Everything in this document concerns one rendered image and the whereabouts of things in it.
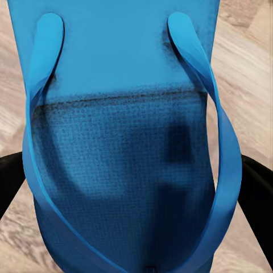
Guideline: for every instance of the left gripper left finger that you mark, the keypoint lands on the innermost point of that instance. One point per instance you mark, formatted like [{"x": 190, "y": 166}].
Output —
[{"x": 12, "y": 177}]

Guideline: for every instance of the sandal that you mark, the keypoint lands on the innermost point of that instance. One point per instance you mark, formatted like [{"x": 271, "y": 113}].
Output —
[{"x": 115, "y": 147}]

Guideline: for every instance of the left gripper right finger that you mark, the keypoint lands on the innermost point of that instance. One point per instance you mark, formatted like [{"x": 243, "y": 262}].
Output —
[{"x": 256, "y": 201}]

